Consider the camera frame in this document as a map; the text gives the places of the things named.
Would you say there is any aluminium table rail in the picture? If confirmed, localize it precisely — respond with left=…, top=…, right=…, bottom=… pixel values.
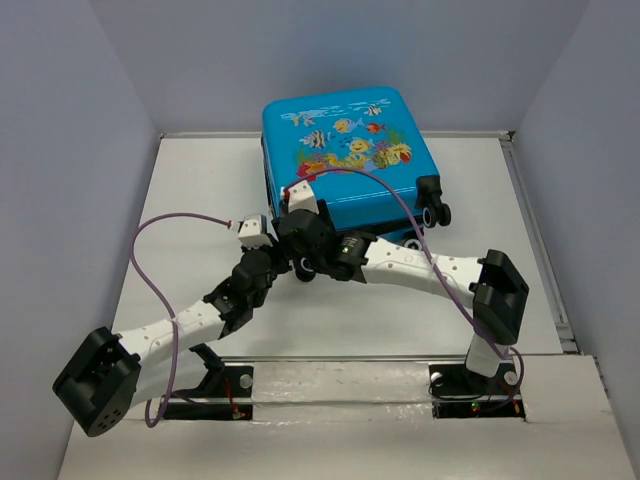
left=102, top=353, right=599, bottom=365

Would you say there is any blue hard-shell suitcase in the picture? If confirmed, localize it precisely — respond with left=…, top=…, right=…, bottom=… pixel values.
left=261, top=87, right=452, bottom=249

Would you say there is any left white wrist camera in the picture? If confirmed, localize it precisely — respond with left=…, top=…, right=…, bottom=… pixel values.
left=237, top=214, right=271, bottom=250

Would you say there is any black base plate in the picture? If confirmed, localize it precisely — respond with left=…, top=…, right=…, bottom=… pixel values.
left=163, top=364, right=254, bottom=421
left=428, top=363, right=526, bottom=420

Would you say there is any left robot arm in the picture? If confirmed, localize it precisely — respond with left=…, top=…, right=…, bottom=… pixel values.
left=52, top=247, right=290, bottom=437

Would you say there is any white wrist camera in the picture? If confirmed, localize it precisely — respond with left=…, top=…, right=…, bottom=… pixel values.
left=237, top=214, right=271, bottom=250
left=281, top=180, right=319, bottom=215

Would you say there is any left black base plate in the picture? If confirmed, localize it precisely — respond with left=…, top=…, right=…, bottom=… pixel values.
left=163, top=364, right=254, bottom=421

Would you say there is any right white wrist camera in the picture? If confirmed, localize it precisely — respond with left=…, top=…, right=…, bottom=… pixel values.
left=281, top=180, right=319, bottom=215

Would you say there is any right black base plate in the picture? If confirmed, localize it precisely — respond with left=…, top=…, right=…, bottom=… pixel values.
left=428, top=363, right=526, bottom=420

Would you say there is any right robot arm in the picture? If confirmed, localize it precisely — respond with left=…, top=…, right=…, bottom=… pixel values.
left=273, top=209, right=530, bottom=392

